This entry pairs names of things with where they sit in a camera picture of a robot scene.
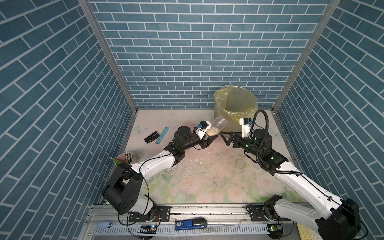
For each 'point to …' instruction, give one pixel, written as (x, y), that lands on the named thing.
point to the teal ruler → (162, 135)
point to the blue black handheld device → (195, 223)
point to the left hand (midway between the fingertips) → (217, 133)
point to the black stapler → (152, 137)
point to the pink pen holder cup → (126, 157)
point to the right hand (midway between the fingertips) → (227, 134)
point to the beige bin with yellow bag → (234, 103)
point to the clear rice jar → (218, 124)
